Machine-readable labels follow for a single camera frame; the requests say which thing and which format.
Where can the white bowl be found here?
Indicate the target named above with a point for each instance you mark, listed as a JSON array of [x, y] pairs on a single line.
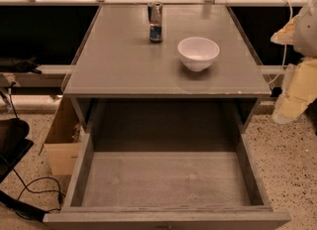
[[197, 53]]

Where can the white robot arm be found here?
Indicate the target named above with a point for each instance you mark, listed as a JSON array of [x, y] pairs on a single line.
[[305, 33]]

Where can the black cloth on rail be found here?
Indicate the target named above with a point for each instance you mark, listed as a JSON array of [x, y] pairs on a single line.
[[19, 65]]

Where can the open grey top drawer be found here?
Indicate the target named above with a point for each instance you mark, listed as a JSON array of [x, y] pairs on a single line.
[[165, 165]]

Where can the black monitor stand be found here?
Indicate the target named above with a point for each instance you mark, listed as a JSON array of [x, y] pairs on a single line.
[[13, 144]]

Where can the redbull can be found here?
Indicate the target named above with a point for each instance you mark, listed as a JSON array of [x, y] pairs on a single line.
[[155, 20]]

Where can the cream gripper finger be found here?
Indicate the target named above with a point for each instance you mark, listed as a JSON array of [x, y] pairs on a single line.
[[285, 35], [299, 90]]

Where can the grey cabinet with top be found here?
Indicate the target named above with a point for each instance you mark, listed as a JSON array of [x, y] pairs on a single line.
[[124, 82]]

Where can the cardboard box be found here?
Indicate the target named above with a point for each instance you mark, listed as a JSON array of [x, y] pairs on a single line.
[[63, 139]]

